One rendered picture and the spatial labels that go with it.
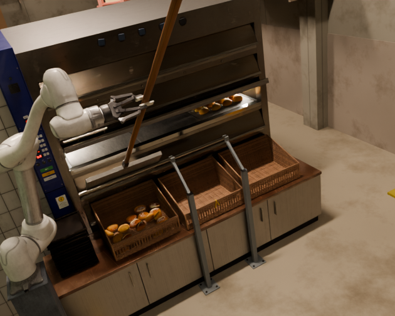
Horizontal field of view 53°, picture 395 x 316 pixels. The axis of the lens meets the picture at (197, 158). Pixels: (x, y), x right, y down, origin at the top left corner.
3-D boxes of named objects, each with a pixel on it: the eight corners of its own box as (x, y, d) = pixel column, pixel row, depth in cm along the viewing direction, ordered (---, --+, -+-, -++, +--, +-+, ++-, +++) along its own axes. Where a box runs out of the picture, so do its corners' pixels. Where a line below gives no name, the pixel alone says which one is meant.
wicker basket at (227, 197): (162, 204, 348) (156, 177, 335) (216, 180, 368) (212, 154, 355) (187, 231, 309) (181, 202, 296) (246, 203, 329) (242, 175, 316)
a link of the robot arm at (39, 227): (19, 253, 235) (41, 229, 253) (42, 260, 231) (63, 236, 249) (-11, 141, 194) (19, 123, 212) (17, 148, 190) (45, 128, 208)
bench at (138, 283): (64, 305, 340) (41, 254, 313) (285, 197, 425) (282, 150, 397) (79, 354, 294) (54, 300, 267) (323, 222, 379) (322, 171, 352)
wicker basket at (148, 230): (98, 230, 330) (88, 203, 317) (158, 204, 350) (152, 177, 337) (115, 263, 290) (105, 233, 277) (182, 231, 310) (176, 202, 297)
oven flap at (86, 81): (47, 108, 274) (36, 80, 271) (256, 45, 337) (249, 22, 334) (47, 107, 270) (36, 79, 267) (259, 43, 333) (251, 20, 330)
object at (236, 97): (173, 100, 404) (172, 95, 401) (213, 87, 421) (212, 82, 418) (201, 116, 355) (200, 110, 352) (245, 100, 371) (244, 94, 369)
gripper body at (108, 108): (97, 110, 172) (116, 103, 175) (105, 126, 170) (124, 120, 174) (98, 102, 165) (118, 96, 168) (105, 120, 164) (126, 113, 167)
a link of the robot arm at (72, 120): (94, 128, 161) (82, 98, 160) (56, 140, 155) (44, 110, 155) (91, 132, 171) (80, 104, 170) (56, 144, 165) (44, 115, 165)
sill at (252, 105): (69, 173, 306) (68, 168, 304) (258, 103, 369) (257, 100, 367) (71, 175, 301) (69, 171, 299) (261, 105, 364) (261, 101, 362)
